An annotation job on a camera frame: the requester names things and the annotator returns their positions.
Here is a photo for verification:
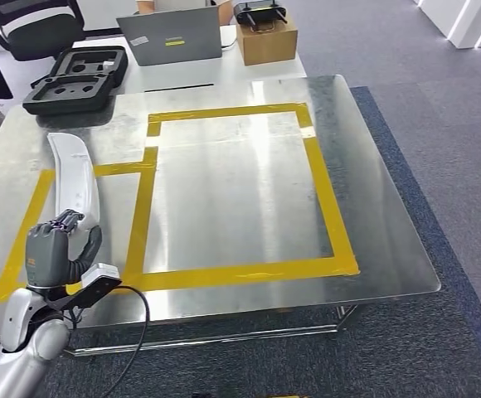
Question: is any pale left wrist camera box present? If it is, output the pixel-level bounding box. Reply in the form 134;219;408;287
80;262;122;308

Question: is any black foam case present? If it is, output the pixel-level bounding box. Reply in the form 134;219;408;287
21;45;129;116

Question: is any yellow tape outline on workbench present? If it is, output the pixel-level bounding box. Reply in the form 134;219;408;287
0;101;361;304

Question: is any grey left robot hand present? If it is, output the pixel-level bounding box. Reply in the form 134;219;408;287
24;208;104;289

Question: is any white display block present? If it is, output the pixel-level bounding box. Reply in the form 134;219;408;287
412;0;481;50

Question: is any brown cardboard box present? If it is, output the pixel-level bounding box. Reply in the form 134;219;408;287
236;15;299;67

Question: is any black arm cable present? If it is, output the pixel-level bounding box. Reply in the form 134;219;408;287
70;285;151;398

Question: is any grey laptop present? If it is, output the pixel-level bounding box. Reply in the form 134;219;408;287
116;5;224;68

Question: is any black device with antennas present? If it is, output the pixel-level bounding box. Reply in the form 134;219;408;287
233;0;288;32

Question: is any steel workbench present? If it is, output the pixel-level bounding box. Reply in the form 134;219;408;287
0;74;442;358

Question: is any black office chair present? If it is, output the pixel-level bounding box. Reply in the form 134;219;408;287
0;0;86;62

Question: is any white curved plastic car part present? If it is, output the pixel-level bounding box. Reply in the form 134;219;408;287
46;131;101;237

